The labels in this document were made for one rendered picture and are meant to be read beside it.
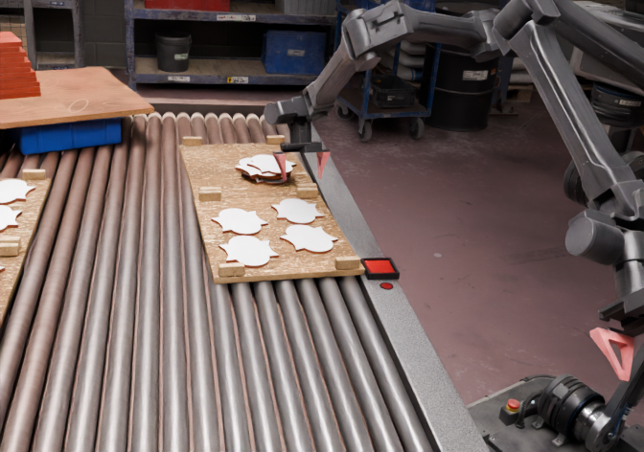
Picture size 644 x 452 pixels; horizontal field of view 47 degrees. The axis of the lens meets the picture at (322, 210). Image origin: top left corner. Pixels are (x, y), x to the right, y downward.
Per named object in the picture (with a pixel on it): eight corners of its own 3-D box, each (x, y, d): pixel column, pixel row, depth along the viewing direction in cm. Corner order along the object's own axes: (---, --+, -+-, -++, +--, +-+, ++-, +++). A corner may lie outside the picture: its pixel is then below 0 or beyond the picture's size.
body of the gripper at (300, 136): (279, 149, 196) (278, 122, 195) (316, 147, 199) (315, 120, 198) (285, 151, 190) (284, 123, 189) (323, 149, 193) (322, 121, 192)
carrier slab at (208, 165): (286, 146, 242) (287, 142, 242) (320, 199, 207) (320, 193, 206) (178, 149, 232) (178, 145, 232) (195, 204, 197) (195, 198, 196)
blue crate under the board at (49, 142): (93, 114, 255) (91, 85, 251) (124, 144, 232) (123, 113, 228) (-2, 124, 239) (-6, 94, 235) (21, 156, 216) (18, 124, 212)
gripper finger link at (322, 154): (299, 178, 199) (297, 144, 198) (324, 177, 201) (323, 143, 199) (305, 181, 193) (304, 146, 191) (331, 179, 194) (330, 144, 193)
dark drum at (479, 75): (470, 108, 624) (488, 1, 586) (501, 132, 572) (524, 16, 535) (403, 107, 609) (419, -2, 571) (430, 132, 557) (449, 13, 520)
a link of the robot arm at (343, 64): (387, 55, 150) (372, 6, 151) (362, 59, 148) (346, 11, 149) (330, 122, 190) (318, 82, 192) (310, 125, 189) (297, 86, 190)
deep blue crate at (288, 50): (315, 63, 660) (319, 22, 644) (323, 76, 624) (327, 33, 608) (260, 61, 651) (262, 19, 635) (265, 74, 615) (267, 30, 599)
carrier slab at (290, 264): (319, 200, 206) (320, 195, 206) (364, 275, 171) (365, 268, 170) (194, 204, 197) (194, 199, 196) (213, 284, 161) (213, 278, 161)
